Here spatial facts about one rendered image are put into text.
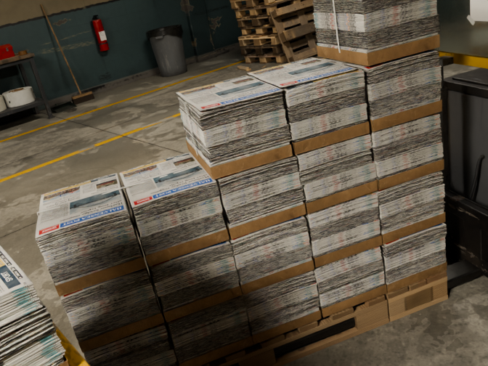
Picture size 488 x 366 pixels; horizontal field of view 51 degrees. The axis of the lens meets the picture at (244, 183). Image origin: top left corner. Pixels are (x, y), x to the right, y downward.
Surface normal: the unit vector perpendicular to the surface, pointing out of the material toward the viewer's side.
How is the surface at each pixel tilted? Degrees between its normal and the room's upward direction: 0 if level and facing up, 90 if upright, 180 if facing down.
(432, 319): 0
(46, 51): 90
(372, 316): 90
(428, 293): 90
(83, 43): 90
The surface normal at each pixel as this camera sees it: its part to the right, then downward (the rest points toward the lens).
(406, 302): 0.32, 0.32
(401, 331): -0.18, -0.90
